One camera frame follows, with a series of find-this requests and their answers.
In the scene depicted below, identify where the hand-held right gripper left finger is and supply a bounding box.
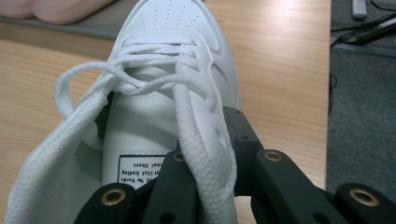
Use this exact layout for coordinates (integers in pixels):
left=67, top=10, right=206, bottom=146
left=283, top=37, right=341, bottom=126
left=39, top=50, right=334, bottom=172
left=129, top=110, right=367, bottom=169
left=141, top=150, right=198, bottom=224

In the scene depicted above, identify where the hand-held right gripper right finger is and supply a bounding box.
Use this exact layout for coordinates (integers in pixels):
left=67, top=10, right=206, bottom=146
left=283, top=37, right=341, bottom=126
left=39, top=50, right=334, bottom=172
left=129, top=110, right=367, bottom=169
left=222, top=106, right=265, bottom=198

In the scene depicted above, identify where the white sneaker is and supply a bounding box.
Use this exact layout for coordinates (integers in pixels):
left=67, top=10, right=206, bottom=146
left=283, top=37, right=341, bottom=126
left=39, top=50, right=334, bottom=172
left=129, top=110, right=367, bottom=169
left=4, top=0, right=241, bottom=224

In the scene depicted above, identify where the pink slipper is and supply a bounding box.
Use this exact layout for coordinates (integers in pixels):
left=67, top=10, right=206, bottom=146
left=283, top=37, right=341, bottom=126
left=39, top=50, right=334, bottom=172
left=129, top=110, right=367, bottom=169
left=31, top=0, right=117, bottom=25
left=0, top=0, right=36, bottom=20

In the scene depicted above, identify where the black stand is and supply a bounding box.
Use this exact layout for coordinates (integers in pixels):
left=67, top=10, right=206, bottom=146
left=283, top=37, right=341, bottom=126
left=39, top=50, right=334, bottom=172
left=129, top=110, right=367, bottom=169
left=330, top=13, right=396, bottom=48

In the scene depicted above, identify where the thin black cable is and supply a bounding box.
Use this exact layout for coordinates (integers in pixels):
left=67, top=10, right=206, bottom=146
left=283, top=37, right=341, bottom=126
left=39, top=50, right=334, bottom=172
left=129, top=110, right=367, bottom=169
left=327, top=73, right=339, bottom=115

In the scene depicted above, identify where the white desk frame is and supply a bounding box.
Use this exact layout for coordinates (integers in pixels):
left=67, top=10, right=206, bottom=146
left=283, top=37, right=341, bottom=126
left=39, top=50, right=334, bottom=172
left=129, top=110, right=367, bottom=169
left=351, top=0, right=369, bottom=21

